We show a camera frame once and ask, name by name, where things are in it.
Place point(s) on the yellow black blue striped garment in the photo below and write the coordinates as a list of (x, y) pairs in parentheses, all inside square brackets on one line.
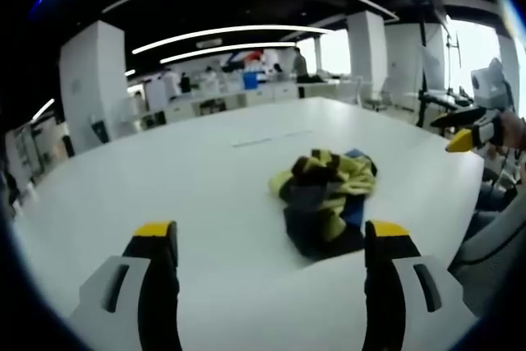
[(324, 203)]

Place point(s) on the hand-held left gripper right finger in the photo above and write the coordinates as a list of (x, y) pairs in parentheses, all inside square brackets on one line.
[(384, 285)]

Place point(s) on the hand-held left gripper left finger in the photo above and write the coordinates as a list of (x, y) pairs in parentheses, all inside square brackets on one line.
[(158, 285)]

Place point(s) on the black bench table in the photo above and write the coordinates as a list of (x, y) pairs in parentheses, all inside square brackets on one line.
[(441, 102)]

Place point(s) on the white counter cabinets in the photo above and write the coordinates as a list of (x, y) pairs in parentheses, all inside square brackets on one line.
[(230, 98)]

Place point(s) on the white office chair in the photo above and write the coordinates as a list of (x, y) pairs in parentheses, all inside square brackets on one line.
[(376, 96)]

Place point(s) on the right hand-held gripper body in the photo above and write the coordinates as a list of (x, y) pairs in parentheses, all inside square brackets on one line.
[(491, 88)]

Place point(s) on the person's grey clothing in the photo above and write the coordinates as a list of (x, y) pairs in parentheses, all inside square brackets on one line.
[(497, 252)]

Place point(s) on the thin metal stand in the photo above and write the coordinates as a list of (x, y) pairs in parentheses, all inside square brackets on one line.
[(455, 59)]

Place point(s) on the long ceiling light strip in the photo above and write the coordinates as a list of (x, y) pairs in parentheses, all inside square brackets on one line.
[(226, 52), (230, 36)]

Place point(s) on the person's right hand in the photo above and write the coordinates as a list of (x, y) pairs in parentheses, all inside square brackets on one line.
[(515, 129)]

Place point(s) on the blue box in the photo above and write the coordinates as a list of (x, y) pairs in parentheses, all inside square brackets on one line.
[(250, 80)]

